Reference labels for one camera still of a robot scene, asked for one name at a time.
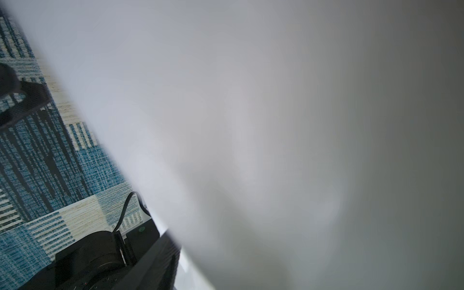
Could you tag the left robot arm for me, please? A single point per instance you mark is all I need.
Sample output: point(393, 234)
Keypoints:
point(69, 219)

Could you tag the white raincoat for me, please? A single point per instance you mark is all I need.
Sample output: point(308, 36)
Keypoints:
point(286, 145)

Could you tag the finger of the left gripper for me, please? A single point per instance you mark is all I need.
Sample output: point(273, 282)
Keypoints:
point(28, 97)

